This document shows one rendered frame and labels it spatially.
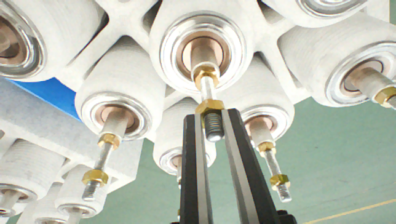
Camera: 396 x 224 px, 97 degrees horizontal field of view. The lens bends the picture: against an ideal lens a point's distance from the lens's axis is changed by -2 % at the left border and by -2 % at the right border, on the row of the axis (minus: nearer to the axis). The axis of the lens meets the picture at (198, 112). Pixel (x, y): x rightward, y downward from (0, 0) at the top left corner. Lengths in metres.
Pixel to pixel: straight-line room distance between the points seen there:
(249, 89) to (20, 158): 0.41
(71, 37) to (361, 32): 0.26
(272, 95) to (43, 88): 0.41
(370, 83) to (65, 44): 0.28
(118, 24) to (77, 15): 0.04
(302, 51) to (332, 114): 0.51
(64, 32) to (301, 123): 0.66
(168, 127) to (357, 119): 0.68
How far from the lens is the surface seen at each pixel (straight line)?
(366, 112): 0.81
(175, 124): 0.26
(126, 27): 0.24
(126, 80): 0.20
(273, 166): 0.20
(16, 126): 0.44
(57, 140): 0.44
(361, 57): 0.23
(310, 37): 0.25
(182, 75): 0.17
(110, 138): 0.19
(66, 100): 0.46
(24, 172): 0.44
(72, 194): 0.47
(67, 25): 0.21
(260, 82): 0.23
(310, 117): 0.70
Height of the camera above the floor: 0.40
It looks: 47 degrees down
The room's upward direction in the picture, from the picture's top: 176 degrees clockwise
